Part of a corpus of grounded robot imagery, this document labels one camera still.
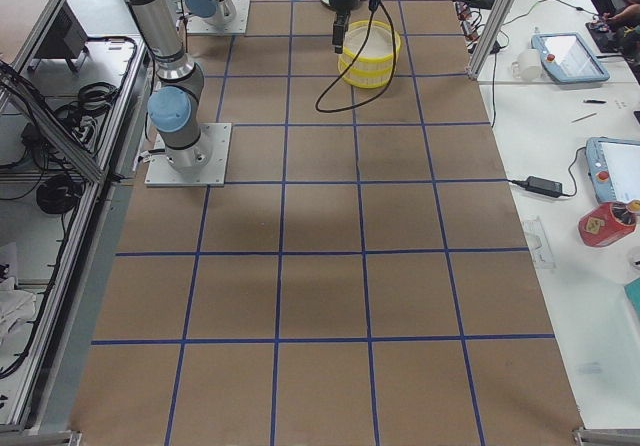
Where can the black power adapter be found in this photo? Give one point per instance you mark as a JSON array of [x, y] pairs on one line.
[[541, 186]]

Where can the near blue teach pendant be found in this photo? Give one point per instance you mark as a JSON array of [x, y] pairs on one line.
[[613, 166]]

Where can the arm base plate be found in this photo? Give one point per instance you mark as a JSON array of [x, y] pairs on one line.
[[217, 18], [210, 166]]

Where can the blue teach pendant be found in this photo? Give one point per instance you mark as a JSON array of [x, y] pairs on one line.
[[567, 58], [613, 166]]

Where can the red canister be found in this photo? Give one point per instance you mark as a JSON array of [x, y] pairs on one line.
[[608, 223]]

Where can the far blue teach pendant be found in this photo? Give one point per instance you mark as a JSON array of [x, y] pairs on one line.
[[567, 58]]

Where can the white tape roll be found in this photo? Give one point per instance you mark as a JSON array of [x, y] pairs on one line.
[[527, 66]]

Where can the aluminium frame post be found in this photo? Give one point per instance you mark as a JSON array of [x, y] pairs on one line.
[[488, 37]]

